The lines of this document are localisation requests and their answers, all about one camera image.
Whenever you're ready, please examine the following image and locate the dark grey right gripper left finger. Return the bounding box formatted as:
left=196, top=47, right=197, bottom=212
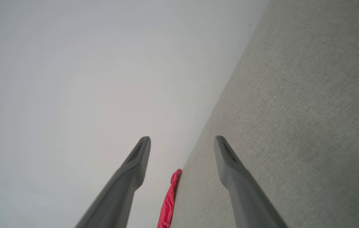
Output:
left=75, top=136, right=152, bottom=228

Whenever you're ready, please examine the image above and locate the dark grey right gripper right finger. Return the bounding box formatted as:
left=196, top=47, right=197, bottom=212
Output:
left=214, top=136, right=289, bottom=228

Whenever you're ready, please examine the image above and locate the grey fabric sofa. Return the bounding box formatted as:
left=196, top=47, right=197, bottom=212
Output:
left=170, top=0, right=359, bottom=228

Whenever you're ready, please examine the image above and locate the red and white jacket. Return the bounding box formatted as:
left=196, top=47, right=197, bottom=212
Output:
left=157, top=169, right=183, bottom=228

